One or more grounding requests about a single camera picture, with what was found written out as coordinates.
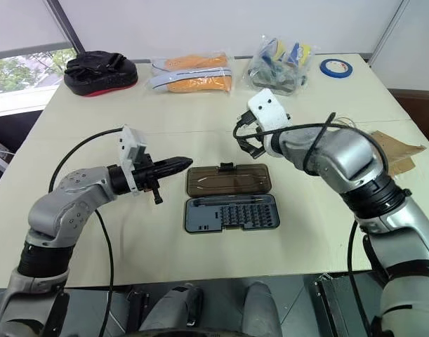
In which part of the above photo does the black metal box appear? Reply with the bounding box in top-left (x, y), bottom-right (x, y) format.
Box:
top-left (311, 271), bottom-right (388, 337)

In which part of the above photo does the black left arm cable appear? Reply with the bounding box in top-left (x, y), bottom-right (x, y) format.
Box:
top-left (48, 127), bottom-right (114, 307)

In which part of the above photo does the grey screwdriver bit case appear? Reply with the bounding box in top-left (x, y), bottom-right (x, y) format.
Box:
top-left (183, 161), bottom-right (282, 234)

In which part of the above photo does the black and red shoe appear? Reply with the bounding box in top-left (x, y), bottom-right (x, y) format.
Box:
top-left (62, 50), bottom-right (139, 98)

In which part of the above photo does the blue tape roll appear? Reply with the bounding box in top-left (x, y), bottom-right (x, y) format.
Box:
top-left (319, 58), bottom-right (355, 79)

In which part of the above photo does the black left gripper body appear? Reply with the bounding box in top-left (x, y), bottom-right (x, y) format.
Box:
top-left (132, 153), bottom-right (165, 206)

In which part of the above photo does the clear plastic bag of items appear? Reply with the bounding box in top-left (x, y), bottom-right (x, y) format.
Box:
top-left (246, 33), bottom-right (319, 97)

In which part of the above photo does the small orange insole pack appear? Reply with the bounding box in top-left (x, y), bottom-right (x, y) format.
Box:
top-left (151, 51), bottom-right (235, 77)

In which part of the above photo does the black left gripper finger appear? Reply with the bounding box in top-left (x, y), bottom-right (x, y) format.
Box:
top-left (157, 164), bottom-right (192, 178)
top-left (156, 156), bottom-right (194, 169)

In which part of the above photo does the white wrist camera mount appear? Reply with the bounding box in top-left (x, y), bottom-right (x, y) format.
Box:
top-left (117, 124), bottom-right (149, 194)
top-left (246, 88), bottom-right (293, 131)

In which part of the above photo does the large orange insole pack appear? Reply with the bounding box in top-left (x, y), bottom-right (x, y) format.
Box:
top-left (145, 65), bottom-right (234, 95)

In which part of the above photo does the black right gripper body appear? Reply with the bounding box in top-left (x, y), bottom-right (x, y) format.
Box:
top-left (248, 118), bottom-right (270, 145)

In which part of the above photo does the brown cardboard piece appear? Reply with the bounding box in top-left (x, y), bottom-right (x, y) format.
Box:
top-left (369, 129), bottom-right (428, 177)

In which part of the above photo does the grey window frame bar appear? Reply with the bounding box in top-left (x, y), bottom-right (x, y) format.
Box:
top-left (41, 0), bottom-right (86, 53)

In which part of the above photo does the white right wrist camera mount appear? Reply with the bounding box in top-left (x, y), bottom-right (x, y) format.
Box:
top-left (246, 88), bottom-right (293, 131)

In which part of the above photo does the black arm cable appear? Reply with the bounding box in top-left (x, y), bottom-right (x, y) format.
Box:
top-left (48, 127), bottom-right (114, 307)
top-left (232, 110), bottom-right (391, 337)

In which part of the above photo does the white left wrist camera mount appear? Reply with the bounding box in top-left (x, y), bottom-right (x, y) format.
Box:
top-left (117, 124), bottom-right (149, 194)

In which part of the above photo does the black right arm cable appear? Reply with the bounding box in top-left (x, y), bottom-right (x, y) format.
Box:
top-left (232, 110), bottom-right (391, 337)

